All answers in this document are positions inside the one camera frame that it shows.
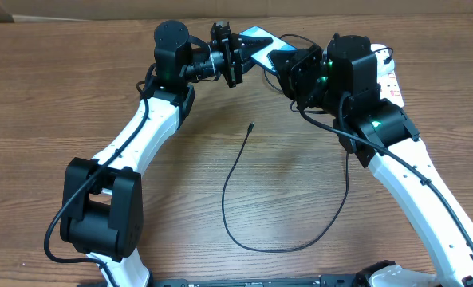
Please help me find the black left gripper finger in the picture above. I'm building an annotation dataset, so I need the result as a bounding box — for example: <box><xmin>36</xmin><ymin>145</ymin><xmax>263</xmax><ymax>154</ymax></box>
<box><xmin>240</xmin><ymin>52</ymin><xmax>255</xmax><ymax>74</ymax></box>
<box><xmin>238</xmin><ymin>34</ymin><xmax>274</xmax><ymax>50</ymax></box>

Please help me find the blue Galaxy smartphone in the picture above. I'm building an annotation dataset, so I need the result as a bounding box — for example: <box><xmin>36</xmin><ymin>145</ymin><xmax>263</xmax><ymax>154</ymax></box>
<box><xmin>240</xmin><ymin>26</ymin><xmax>296</xmax><ymax>75</ymax></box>

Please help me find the black USB charging cable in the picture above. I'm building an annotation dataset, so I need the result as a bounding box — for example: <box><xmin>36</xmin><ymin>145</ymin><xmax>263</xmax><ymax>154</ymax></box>
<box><xmin>221</xmin><ymin>33</ymin><xmax>395</xmax><ymax>254</ymax></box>

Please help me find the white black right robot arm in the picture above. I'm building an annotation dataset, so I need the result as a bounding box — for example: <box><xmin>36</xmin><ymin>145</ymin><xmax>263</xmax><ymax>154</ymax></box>
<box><xmin>268</xmin><ymin>34</ymin><xmax>473</xmax><ymax>286</ymax></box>

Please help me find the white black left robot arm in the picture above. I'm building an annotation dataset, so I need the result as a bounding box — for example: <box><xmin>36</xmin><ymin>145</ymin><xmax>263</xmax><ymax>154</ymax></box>
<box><xmin>51</xmin><ymin>20</ymin><xmax>274</xmax><ymax>286</ymax></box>

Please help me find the white USB charger plug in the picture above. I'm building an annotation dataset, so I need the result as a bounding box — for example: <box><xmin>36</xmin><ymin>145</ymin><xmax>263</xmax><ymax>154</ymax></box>
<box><xmin>371</xmin><ymin>44</ymin><xmax>395</xmax><ymax>77</ymax></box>

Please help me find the white power strip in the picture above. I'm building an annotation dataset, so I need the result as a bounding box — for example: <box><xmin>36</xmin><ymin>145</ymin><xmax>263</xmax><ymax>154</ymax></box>
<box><xmin>369</xmin><ymin>43</ymin><xmax>405</xmax><ymax>108</ymax></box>

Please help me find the cardboard backdrop panel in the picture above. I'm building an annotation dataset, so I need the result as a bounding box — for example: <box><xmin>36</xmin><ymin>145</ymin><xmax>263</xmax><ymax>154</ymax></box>
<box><xmin>0</xmin><ymin>0</ymin><xmax>473</xmax><ymax>22</ymax></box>

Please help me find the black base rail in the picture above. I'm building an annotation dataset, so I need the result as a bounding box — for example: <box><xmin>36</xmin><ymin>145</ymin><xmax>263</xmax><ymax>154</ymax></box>
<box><xmin>76</xmin><ymin>261</ymin><xmax>431</xmax><ymax>287</ymax></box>

